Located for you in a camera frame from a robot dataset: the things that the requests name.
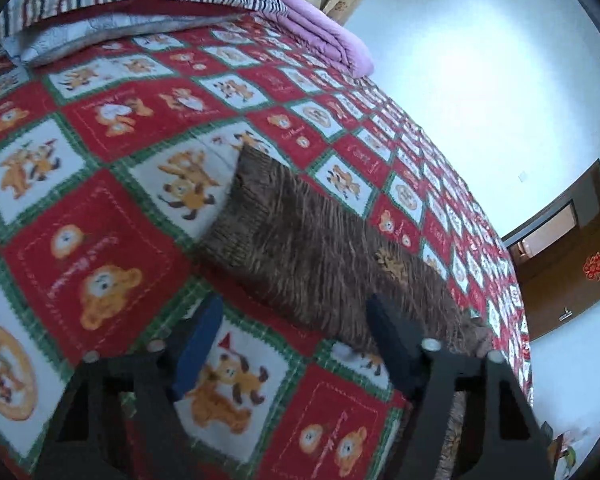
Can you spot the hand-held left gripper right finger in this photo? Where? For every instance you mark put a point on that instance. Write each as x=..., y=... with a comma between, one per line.
x=390, y=340

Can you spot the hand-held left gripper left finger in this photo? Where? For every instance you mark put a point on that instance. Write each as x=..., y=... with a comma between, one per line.
x=200, y=345

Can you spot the brown knit sweater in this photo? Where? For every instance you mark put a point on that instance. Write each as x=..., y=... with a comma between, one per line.
x=305, y=250

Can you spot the red bear printed blanket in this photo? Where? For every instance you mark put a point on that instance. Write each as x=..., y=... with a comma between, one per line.
x=105, y=200

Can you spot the brown wooden door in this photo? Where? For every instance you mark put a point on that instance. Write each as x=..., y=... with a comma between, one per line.
x=570, y=290

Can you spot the colourful clutter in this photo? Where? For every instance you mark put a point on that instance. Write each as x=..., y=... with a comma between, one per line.
x=570, y=452

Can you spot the red door decoration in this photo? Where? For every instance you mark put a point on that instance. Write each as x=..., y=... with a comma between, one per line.
x=596, y=265

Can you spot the folded purple blanket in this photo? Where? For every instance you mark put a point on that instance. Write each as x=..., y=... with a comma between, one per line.
x=320, y=30

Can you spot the grey patterned pillow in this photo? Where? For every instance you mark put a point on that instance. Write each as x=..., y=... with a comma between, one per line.
x=105, y=30

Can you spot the dark door frame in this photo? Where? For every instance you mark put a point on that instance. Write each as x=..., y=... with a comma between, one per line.
x=510, y=237

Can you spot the white wall switch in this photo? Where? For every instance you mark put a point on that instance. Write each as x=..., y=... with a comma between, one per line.
x=522, y=177

